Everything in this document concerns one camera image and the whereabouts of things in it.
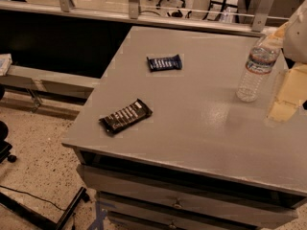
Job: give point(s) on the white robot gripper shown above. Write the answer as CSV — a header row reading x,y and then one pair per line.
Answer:
x,y
296,35

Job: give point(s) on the clear plastic water bottle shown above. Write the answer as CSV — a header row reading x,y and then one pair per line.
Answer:
x,y
261,59

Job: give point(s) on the blue rxbar blueberry wrapper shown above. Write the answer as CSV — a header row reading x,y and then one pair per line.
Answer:
x,y
165,63

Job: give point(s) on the grey drawer cabinet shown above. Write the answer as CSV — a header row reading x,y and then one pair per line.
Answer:
x,y
203,160

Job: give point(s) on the black snack bar wrapper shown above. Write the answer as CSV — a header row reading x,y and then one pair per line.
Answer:
x,y
126,117

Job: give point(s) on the grey side bench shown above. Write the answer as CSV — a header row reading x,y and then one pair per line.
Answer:
x,y
41,83

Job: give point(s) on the black stand base bar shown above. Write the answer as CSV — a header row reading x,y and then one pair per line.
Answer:
x,y
39,220

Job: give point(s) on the black chair caster left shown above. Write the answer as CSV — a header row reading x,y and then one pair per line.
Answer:
x,y
5,147

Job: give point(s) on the metal railing frame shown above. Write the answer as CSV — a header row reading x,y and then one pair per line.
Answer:
x,y
220,15

